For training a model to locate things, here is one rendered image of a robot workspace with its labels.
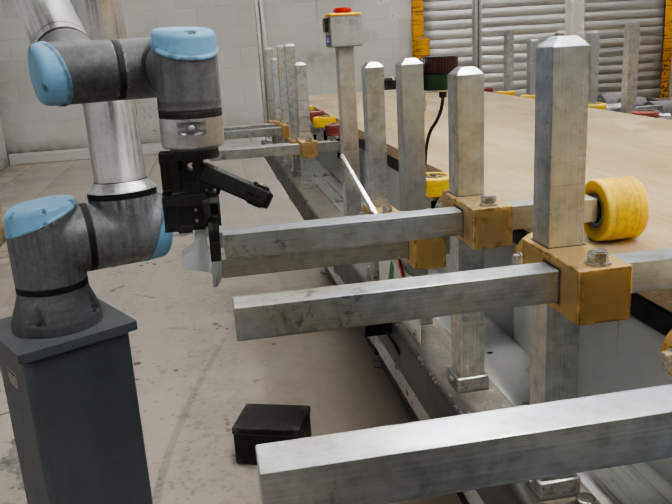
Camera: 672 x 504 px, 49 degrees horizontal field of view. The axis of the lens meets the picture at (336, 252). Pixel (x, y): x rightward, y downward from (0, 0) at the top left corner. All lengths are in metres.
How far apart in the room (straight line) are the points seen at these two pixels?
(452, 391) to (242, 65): 7.97
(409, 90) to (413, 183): 0.15
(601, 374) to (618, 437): 0.69
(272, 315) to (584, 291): 0.26
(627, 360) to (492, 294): 0.43
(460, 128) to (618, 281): 0.34
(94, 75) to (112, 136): 0.52
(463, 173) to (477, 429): 0.56
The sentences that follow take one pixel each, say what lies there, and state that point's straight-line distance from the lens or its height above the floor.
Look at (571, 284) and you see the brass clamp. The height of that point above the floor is 0.96.
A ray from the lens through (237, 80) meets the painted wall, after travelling 8.86.
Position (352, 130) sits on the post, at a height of 0.97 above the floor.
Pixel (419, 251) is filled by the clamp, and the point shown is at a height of 0.85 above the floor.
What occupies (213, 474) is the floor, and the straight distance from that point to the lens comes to 2.22.
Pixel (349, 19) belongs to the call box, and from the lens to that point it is 1.65.
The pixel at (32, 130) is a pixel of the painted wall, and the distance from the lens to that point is 9.10.
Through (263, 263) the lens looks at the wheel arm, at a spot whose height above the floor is 0.85.
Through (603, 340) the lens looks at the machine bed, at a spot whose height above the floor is 0.74.
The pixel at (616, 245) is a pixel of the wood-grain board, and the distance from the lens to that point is 0.99.
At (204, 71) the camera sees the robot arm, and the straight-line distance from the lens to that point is 1.06.
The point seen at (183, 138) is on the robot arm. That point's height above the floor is 1.05.
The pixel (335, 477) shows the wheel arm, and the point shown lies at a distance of 0.40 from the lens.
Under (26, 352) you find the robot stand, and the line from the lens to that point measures 1.62.
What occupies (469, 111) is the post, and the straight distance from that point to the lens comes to 0.93.
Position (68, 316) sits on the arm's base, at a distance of 1.67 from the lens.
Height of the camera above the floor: 1.17
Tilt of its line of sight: 16 degrees down
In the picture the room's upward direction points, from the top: 3 degrees counter-clockwise
